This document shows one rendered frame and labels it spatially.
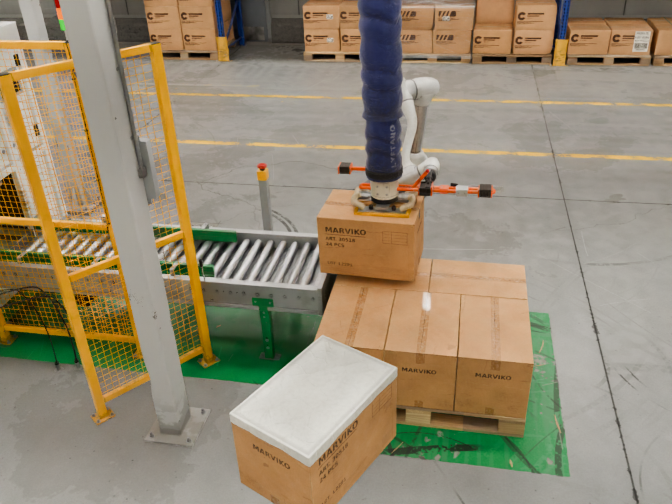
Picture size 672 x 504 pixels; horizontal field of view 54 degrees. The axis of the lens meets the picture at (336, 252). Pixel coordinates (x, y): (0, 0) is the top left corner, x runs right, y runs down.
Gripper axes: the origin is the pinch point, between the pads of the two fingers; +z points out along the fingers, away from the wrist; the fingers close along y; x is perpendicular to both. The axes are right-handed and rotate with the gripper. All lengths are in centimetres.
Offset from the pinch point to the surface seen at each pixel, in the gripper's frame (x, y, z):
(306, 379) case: 37, 15, 163
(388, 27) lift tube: 23, -96, 11
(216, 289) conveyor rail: 129, 62, 35
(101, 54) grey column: 130, -105, 111
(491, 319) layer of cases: -42, 61, 43
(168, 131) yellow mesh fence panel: 138, -48, 47
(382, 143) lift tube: 26.0, -31.4, 10.2
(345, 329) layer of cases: 40, 61, 65
